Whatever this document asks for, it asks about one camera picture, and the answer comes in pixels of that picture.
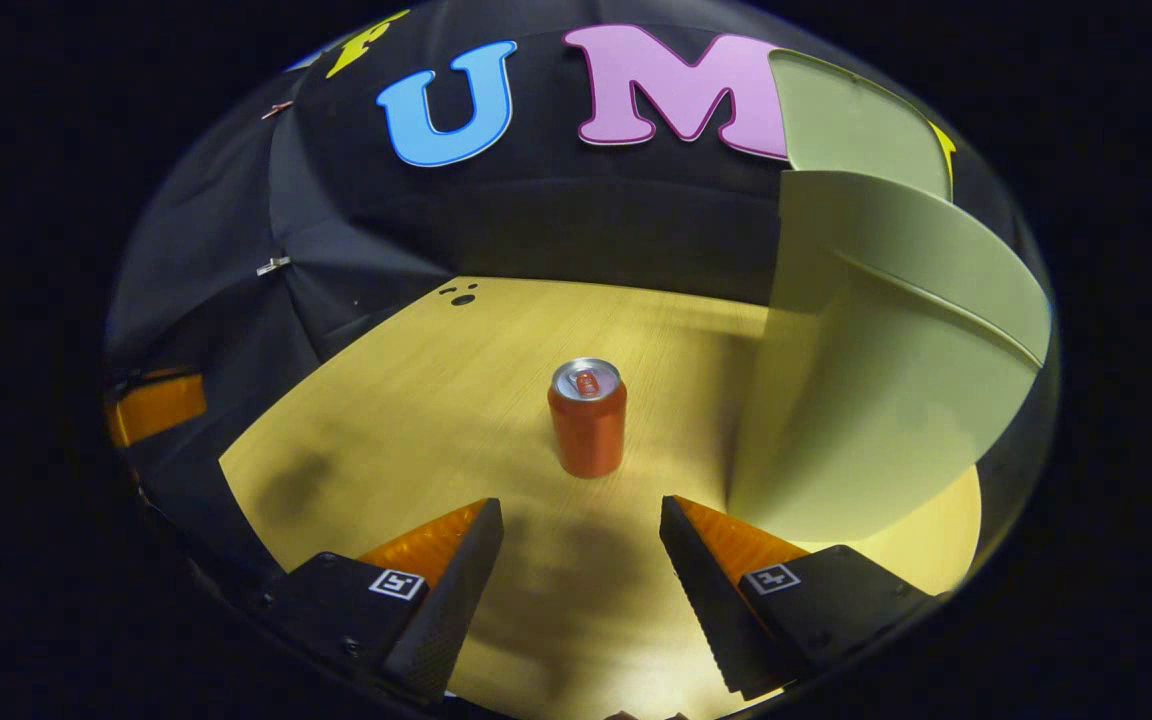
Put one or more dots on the orange-red pop can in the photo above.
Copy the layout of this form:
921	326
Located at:
587	430

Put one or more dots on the small orange clip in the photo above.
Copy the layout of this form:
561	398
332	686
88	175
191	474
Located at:
277	108

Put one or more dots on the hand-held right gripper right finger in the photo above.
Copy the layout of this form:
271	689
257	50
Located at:
706	610

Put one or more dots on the pale green desktop garbage bin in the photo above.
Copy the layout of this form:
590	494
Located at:
886	350

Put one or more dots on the black backdrop cloth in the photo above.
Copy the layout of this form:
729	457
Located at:
586	210

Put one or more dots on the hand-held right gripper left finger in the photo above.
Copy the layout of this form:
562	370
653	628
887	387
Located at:
456	600

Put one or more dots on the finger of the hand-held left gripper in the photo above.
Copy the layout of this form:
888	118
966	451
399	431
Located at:
161	405

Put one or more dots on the silver metal clip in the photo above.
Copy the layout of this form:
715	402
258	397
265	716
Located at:
273	265

